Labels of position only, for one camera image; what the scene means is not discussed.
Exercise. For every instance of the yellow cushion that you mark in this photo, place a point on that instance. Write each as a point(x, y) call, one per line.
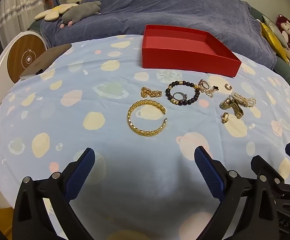
point(270, 35)

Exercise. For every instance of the blue-grey sofa cover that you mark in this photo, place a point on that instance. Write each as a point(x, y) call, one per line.
point(185, 5)

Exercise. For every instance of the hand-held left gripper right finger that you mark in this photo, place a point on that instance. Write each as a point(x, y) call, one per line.
point(210, 172)

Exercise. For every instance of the white round wood-top device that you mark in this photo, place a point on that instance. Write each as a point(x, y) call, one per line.
point(22, 55)

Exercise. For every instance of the brown notebook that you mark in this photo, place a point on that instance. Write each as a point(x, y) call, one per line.
point(49, 57)

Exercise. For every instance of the red cardboard box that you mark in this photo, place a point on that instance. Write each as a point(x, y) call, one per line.
point(185, 60)

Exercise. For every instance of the gold leaf-pattern bangle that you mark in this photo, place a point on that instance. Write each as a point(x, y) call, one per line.
point(130, 120)

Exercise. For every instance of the white sheer curtain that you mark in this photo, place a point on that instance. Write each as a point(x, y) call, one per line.
point(12, 22)

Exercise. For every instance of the gold wristwatch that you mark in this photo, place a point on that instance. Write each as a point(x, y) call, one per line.
point(237, 111)

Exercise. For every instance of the small gold ear cuff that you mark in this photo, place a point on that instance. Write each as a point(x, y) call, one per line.
point(226, 87)

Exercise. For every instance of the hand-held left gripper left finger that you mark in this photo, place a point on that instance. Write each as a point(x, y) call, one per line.
point(82, 172)

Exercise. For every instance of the blue planet-print tablecloth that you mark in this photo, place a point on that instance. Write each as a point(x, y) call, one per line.
point(104, 130)

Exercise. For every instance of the grey cushion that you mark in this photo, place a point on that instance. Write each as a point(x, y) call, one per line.
point(276, 30)

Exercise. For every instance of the red monkey plush toy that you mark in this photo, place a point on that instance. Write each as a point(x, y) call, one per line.
point(285, 23)

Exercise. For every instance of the grey plush toy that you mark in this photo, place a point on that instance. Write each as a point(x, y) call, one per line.
point(82, 11)

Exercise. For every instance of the gold hoop earring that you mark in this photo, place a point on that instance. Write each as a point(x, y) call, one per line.
point(223, 118)

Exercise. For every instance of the cream flower cushion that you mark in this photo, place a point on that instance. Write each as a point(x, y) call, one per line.
point(49, 13)

